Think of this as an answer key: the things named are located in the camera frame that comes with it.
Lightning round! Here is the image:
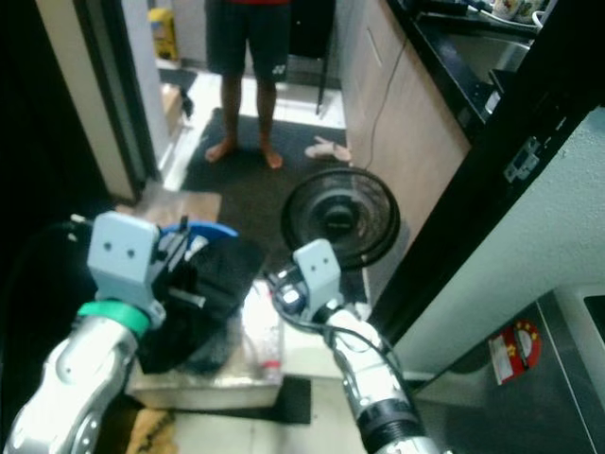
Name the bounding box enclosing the black garment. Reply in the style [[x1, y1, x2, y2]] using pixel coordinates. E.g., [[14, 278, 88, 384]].
[[136, 231, 268, 376]]

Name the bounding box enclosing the brown doormat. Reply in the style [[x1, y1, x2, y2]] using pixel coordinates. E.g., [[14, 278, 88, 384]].
[[117, 179, 224, 224]]

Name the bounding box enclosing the plastic wrapped box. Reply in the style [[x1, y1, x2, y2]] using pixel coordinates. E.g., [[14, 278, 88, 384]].
[[127, 278, 285, 410]]

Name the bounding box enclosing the black round floor fan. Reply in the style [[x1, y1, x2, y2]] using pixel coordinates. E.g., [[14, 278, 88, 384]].
[[280, 166, 402, 271]]

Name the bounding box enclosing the black floor mat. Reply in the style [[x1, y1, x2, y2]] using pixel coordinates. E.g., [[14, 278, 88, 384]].
[[178, 105, 353, 239]]

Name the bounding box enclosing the white sandal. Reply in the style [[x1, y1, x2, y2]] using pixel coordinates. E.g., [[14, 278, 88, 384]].
[[303, 134, 354, 163]]

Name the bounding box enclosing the brown cardboard box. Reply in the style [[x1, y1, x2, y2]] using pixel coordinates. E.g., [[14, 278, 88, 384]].
[[158, 82, 186, 125]]

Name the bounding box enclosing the wooden kitchen cabinet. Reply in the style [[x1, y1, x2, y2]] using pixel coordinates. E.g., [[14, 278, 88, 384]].
[[338, 0, 474, 220]]

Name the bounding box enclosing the person in dark shorts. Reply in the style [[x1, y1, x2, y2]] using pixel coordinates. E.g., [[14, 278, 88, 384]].
[[203, 0, 295, 171]]

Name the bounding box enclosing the yellow container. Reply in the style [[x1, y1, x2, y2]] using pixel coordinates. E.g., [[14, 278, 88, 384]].
[[147, 7, 182, 63]]

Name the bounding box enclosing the red and white sticker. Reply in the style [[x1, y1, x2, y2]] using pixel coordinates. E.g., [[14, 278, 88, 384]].
[[489, 319, 543, 385]]

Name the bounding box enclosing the black kitchen countertop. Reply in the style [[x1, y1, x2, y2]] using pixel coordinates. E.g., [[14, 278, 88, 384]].
[[388, 0, 554, 143]]

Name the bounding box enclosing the white patterned mug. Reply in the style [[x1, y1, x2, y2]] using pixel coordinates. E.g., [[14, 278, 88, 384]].
[[482, 0, 555, 27]]

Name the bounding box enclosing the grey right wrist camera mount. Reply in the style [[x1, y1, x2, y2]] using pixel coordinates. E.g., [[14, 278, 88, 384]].
[[290, 238, 347, 323]]

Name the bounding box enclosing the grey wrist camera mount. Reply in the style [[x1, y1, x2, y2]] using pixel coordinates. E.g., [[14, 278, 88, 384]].
[[290, 238, 347, 323], [86, 210, 167, 328]]

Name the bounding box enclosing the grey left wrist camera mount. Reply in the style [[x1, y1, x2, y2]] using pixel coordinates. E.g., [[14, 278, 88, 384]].
[[86, 210, 167, 328]]

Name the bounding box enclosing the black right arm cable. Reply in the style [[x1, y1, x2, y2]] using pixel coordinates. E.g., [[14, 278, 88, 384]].
[[272, 291, 404, 372]]

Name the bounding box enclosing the black door frame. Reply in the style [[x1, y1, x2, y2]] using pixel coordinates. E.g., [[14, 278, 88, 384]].
[[369, 0, 605, 343]]

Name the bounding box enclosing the thin black hanging cable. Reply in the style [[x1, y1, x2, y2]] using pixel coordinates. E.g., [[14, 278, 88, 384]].
[[369, 36, 412, 166]]

